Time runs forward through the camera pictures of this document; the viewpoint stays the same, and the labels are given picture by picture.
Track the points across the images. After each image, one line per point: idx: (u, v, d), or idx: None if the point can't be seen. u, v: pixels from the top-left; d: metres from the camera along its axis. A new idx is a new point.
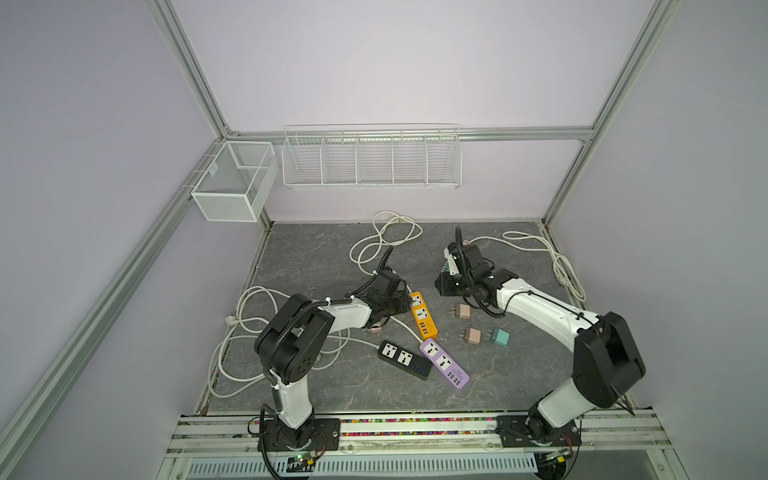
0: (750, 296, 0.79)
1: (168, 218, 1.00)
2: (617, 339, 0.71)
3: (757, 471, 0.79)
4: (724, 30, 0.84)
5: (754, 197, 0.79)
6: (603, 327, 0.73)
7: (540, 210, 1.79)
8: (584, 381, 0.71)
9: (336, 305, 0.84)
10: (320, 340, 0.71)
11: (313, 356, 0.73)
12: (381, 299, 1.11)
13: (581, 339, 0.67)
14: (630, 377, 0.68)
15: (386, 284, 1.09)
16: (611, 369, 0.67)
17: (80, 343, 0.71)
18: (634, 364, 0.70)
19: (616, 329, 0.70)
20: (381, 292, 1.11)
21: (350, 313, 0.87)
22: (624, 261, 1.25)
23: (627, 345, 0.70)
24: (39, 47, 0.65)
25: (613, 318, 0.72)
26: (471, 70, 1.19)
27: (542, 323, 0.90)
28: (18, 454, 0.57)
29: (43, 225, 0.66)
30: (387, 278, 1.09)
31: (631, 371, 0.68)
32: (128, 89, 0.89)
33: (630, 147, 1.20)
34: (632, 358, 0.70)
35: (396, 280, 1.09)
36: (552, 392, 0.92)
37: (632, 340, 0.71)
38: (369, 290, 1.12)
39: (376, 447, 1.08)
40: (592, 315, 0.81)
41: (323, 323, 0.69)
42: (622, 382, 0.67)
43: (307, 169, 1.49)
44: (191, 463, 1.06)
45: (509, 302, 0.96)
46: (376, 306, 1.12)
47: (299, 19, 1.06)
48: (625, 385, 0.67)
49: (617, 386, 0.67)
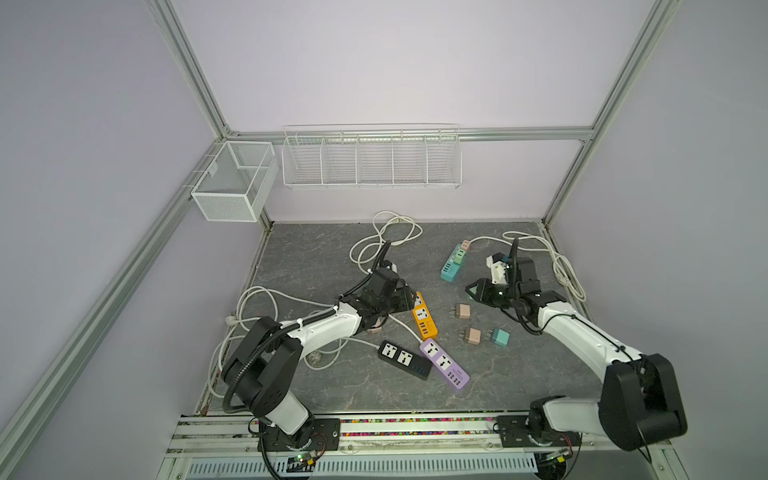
0: (750, 296, 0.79)
1: (167, 219, 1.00)
2: (656, 382, 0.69)
3: (757, 471, 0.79)
4: (723, 30, 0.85)
5: (754, 197, 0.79)
6: (645, 368, 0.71)
7: (540, 210, 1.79)
8: (610, 419, 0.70)
9: (312, 326, 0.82)
10: (289, 370, 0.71)
11: (281, 387, 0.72)
12: (376, 301, 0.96)
13: (616, 369, 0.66)
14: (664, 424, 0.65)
15: (381, 283, 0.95)
16: (642, 412, 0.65)
17: (81, 343, 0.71)
18: (673, 415, 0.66)
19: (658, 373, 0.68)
20: (375, 293, 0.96)
21: (329, 329, 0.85)
22: (623, 261, 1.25)
23: (669, 392, 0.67)
24: (39, 47, 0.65)
25: (658, 359, 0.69)
26: (471, 70, 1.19)
27: (579, 350, 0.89)
28: (19, 454, 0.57)
29: (43, 224, 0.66)
30: (383, 277, 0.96)
31: (666, 420, 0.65)
32: (128, 90, 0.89)
33: (630, 147, 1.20)
34: (671, 409, 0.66)
35: (393, 279, 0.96)
36: (565, 401, 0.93)
37: (676, 390, 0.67)
38: (363, 290, 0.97)
39: (376, 447, 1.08)
40: (634, 352, 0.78)
41: (290, 352, 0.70)
42: (651, 428, 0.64)
43: (308, 169, 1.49)
44: (191, 463, 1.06)
45: (550, 322, 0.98)
46: (371, 310, 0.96)
47: (299, 19, 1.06)
48: (656, 432, 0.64)
49: (646, 430, 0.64)
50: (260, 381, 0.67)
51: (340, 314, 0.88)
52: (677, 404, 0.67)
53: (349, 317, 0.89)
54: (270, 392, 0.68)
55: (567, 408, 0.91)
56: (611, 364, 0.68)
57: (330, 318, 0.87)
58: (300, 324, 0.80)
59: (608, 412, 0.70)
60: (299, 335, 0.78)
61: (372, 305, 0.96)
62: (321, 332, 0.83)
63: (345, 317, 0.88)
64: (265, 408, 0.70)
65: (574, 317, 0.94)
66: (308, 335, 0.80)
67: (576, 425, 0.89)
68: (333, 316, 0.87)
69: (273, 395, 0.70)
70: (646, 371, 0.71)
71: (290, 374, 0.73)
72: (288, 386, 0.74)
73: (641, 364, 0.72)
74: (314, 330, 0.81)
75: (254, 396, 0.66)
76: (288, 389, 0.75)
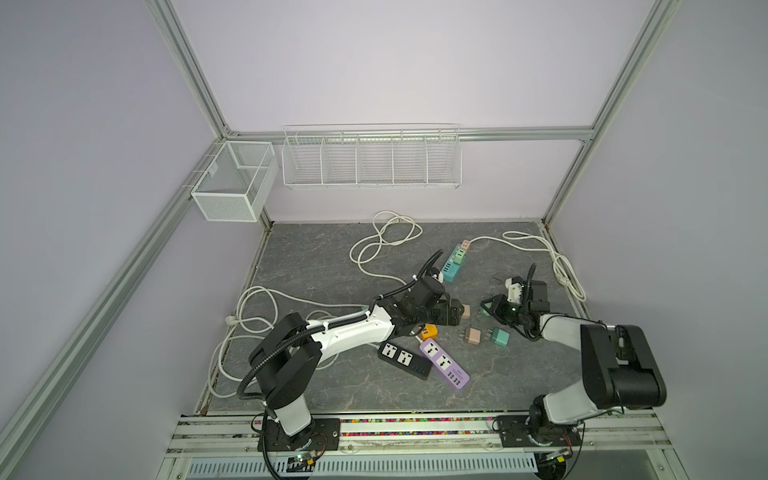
0: (750, 296, 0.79)
1: (168, 218, 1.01)
2: (630, 347, 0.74)
3: (759, 472, 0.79)
4: (725, 29, 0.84)
5: (756, 197, 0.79)
6: (623, 339, 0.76)
7: (539, 210, 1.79)
8: (590, 384, 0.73)
9: (339, 331, 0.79)
10: (306, 371, 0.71)
11: (296, 387, 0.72)
12: (414, 310, 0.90)
13: (588, 326, 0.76)
14: (641, 385, 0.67)
15: (424, 293, 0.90)
16: (615, 368, 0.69)
17: (80, 343, 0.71)
18: (650, 376, 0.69)
19: (628, 332, 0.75)
20: (415, 303, 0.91)
21: (354, 336, 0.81)
22: (623, 262, 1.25)
23: (643, 355, 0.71)
24: (39, 48, 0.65)
25: (631, 326, 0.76)
26: (470, 70, 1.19)
27: (569, 343, 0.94)
28: (18, 455, 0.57)
29: (42, 225, 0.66)
30: (428, 286, 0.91)
31: (642, 378, 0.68)
32: (127, 88, 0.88)
33: (630, 147, 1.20)
34: (646, 368, 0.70)
35: (437, 291, 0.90)
36: (563, 389, 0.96)
37: (650, 354, 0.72)
38: (404, 296, 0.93)
39: (376, 447, 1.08)
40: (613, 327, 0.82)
41: (308, 357, 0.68)
42: (626, 385, 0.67)
43: (308, 169, 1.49)
44: (191, 463, 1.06)
45: (547, 326, 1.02)
46: (408, 319, 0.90)
47: (299, 20, 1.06)
48: (631, 392, 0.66)
49: (618, 384, 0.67)
50: (279, 376, 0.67)
51: (370, 321, 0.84)
52: (651, 364, 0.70)
53: (380, 325, 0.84)
54: (286, 388, 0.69)
55: (566, 402, 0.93)
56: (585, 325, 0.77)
57: (358, 324, 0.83)
58: (325, 328, 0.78)
59: (589, 378, 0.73)
60: (322, 338, 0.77)
61: (409, 313, 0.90)
62: (346, 339, 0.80)
63: (375, 324, 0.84)
64: (280, 401, 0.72)
65: (565, 315, 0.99)
66: (332, 340, 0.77)
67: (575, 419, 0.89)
68: (363, 323, 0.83)
69: (289, 391, 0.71)
70: (625, 342, 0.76)
71: (308, 374, 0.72)
72: (305, 385, 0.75)
73: (619, 335, 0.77)
74: (339, 336, 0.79)
75: (272, 388, 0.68)
76: (306, 387, 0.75)
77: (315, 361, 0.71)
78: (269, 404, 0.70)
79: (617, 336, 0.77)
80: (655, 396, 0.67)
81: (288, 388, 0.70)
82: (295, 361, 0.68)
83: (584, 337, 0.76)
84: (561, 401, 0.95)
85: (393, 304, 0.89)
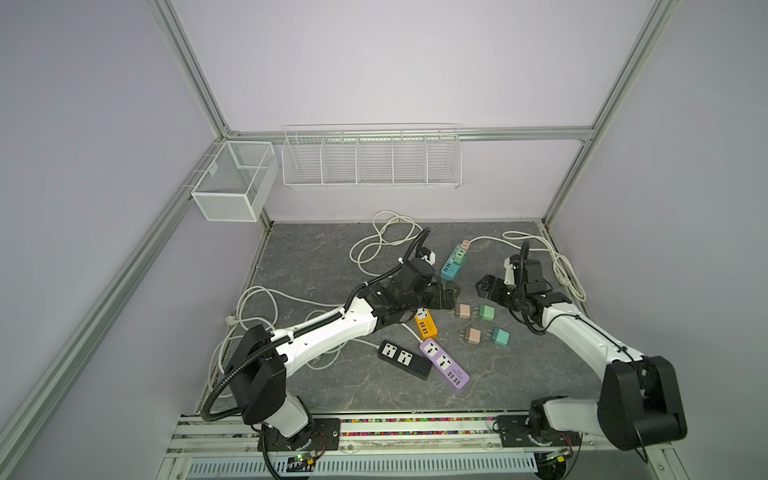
0: (750, 296, 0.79)
1: (168, 218, 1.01)
2: (657, 384, 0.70)
3: (758, 471, 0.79)
4: (723, 30, 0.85)
5: (754, 197, 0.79)
6: (647, 370, 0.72)
7: (540, 210, 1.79)
8: (608, 416, 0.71)
9: (309, 337, 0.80)
10: (276, 386, 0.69)
11: (273, 399, 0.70)
12: (403, 295, 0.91)
13: (616, 369, 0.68)
14: (661, 426, 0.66)
15: (412, 277, 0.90)
16: (644, 417, 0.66)
17: (80, 343, 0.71)
18: (673, 418, 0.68)
19: (660, 375, 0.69)
20: (403, 287, 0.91)
21: (328, 338, 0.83)
22: (622, 261, 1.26)
23: (670, 397, 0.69)
24: (40, 48, 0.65)
25: (659, 360, 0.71)
26: (469, 71, 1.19)
27: (582, 350, 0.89)
28: (18, 454, 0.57)
29: (43, 225, 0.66)
30: (416, 270, 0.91)
31: (667, 423, 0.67)
32: (127, 90, 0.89)
33: (630, 147, 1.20)
34: (671, 411, 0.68)
35: (426, 274, 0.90)
36: (564, 399, 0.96)
37: (676, 393, 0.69)
38: (391, 282, 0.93)
39: (376, 447, 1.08)
40: (635, 353, 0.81)
41: (272, 372, 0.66)
42: (650, 432, 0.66)
43: (308, 169, 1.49)
44: (191, 462, 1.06)
45: (554, 321, 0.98)
46: (396, 305, 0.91)
47: (299, 21, 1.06)
48: (653, 435, 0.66)
49: (643, 431, 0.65)
50: (249, 393, 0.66)
51: (347, 318, 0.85)
52: (677, 404, 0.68)
53: (358, 320, 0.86)
54: (257, 405, 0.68)
55: (566, 408, 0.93)
56: (611, 364, 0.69)
57: (329, 327, 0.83)
58: (292, 337, 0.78)
59: (608, 413, 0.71)
60: (287, 349, 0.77)
61: (396, 299, 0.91)
62: (316, 345, 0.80)
63: (353, 321, 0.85)
64: (257, 416, 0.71)
65: (577, 317, 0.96)
66: (300, 349, 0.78)
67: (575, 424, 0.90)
68: (339, 321, 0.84)
69: (262, 406, 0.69)
70: (648, 373, 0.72)
71: (281, 386, 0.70)
72: (282, 398, 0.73)
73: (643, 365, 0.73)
74: (308, 344, 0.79)
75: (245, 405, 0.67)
76: (284, 401, 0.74)
77: (284, 374, 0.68)
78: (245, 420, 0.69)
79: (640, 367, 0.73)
80: (675, 433, 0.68)
81: (260, 404, 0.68)
82: (261, 376, 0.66)
83: (610, 379, 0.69)
84: (563, 405, 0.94)
85: (377, 293, 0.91)
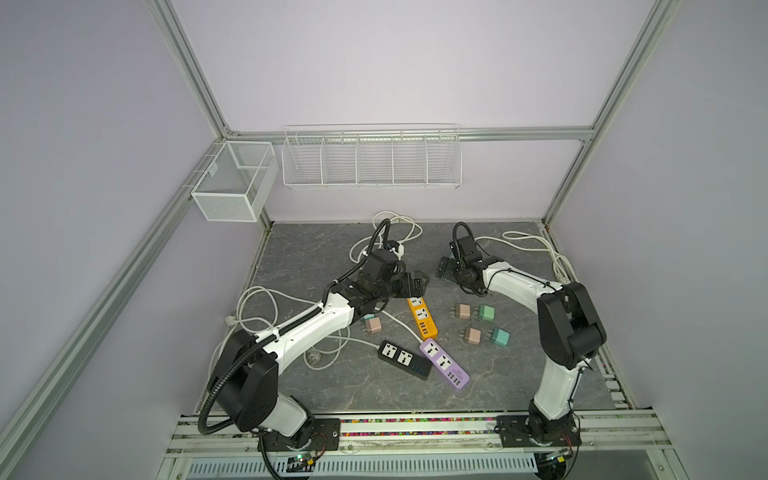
0: (749, 295, 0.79)
1: (168, 218, 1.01)
2: (578, 303, 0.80)
3: (757, 472, 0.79)
4: (724, 29, 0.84)
5: (754, 197, 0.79)
6: (569, 295, 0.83)
7: (540, 210, 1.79)
8: (548, 343, 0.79)
9: (294, 332, 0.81)
10: (269, 386, 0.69)
11: (267, 399, 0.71)
12: (372, 285, 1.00)
13: (544, 298, 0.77)
14: (590, 339, 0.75)
15: (378, 267, 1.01)
16: (570, 330, 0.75)
17: (81, 343, 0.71)
18: (596, 328, 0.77)
19: (578, 296, 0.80)
20: (372, 278, 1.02)
21: (312, 332, 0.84)
22: (622, 261, 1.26)
23: (588, 311, 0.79)
24: (40, 48, 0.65)
25: (576, 285, 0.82)
26: (470, 71, 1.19)
27: (517, 296, 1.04)
28: (18, 455, 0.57)
29: (43, 224, 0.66)
30: (380, 259, 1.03)
31: (593, 334, 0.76)
32: (127, 89, 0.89)
33: (630, 147, 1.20)
34: (592, 322, 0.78)
35: (390, 262, 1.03)
36: (541, 382, 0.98)
37: (592, 307, 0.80)
38: (360, 276, 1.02)
39: (376, 447, 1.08)
40: (557, 284, 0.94)
41: (265, 370, 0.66)
42: (582, 345, 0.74)
43: (308, 169, 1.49)
44: (191, 462, 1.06)
45: (492, 279, 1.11)
46: (368, 294, 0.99)
47: (299, 20, 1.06)
48: (586, 347, 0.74)
49: (575, 343, 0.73)
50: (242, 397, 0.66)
51: (327, 311, 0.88)
52: (595, 316, 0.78)
53: (337, 312, 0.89)
54: (252, 409, 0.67)
55: (545, 385, 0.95)
56: (540, 297, 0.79)
57: (312, 322, 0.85)
58: (277, 335, 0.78)
59: (547, 340, 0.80)
60: (276, 347, 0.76)
61: (368, 289, 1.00)
62: (302, 339, 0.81)
63: (332, 313, 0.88)
64: (251, 420, 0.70)
65: (509, 269, 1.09)
66: (288, 345, 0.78)
67: (558, 390, 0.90)
68: (320, 314, 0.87)
69: (256, 410, 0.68)
70: (570, 297, 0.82)
71: (273, 385, 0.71)
72: (275, 400, 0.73)
73: (566, 292, 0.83)
74: (294, 339, 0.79)
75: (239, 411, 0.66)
76: (276, 401, 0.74)
77: (276, 371, 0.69)
78: (241, 427, 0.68)
79: (563, 294, 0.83)
80: (599, 341, 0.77)
81: (254, 407, 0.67)
82: (253, 377, 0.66)
83: (541, 309, 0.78)
84: (546, 392, 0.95)
85: (350, 287, 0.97)
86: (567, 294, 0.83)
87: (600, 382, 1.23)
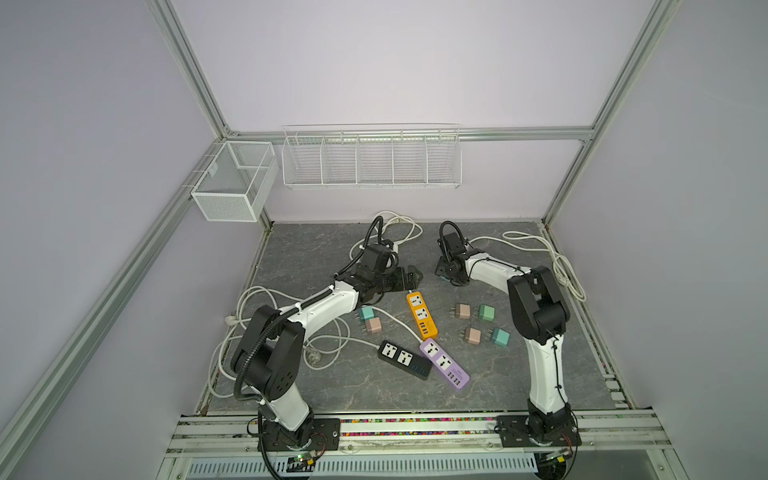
0: (750, 296, 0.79)
1: (169, 217, 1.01)
2: (544, 285, 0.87)
3: (757, 472, 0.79)
4: (724, 28, 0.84)
5: (754, 196, 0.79)
6: (537, 279, 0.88)
7: (540, 210, 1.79)
8: (518, 320, 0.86)
9: (312, 307, 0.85)
10: (294, 354, 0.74)
11: (291, 369, 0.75)
12: (370, 275, 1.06)
13: (512, 280, 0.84)
14: (554, 315, 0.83)
15: (375, 257, 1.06)
16: (536, 307, 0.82)
17: (81, 343, 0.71)
18: (559, 305, 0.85)
19: (543, 278, 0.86)
20: (370, 269, 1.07)
21: (326, 309, 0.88)
22: (622, 261, 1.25)
23: (553, 291, 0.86)
24: (40, 48, 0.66)
25: (542, 268, 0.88)
26: (470, 71, 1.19)
27: (495, 282, 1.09)
28: (18, 454, 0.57)
29: (43, 224, 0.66)
30: (376, 251, 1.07)
31: (557, 311, 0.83)
32: (128, 89, 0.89)
33: (630, 147, 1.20)
34: (556, 301, 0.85)
35: (385, 253, 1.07)
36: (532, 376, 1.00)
37: (557, 287, 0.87)
38: (358, 268, 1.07)
39: (376, 447, 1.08)
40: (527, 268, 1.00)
41: (293, 337, 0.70)
42: (547, 321, 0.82)
43: (308, 169, 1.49)
44: (192, 462, 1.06)
45: (473, 268, 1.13)
46: (367, 283, 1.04)
47: (300, 19, 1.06)
48: (550, 322, 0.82)
49: (541, 320, 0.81)
50: (271, 366, 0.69)
51: (336, 293, 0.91)
52: (559, 295, 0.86)
53: (345, 294, 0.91)
54: (279, 377, 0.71)
55: (533, 374, 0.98)
56: (510, 278, 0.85)
57: (327, 298, 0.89)
58: (299, 307, 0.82)
59: (517, 317, 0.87)
60: (299, 318, 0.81)
61: (367, 279, 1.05)
62: (318, 314, 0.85)
63: (342, 295, 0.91)
64: (277, 390, 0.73)
65: (487, 258, 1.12)
66: (308, 316, 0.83)
67: (541, 377, 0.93)
68: (332, 294, 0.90)
69: (283, 378, 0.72)
70: (538, 280, 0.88)
71: (297, 354, 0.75)
72: (297, 369, 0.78)
73: (534, 275, 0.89)
74: (314, 312, 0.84)
75: (268, 380, 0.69)
76: (298, 371, 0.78)
77: (301, 339, 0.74)
78: (269, 396, 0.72)
79: (532, 277, 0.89)
80: (564, 317, 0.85)
81: (281, 375, 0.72)
82: (282, 345, 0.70)
83: (510, 289, 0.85)
84: (537, 384, 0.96)
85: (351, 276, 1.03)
86: (535, 278, 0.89)
87: (600, 383, 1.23)
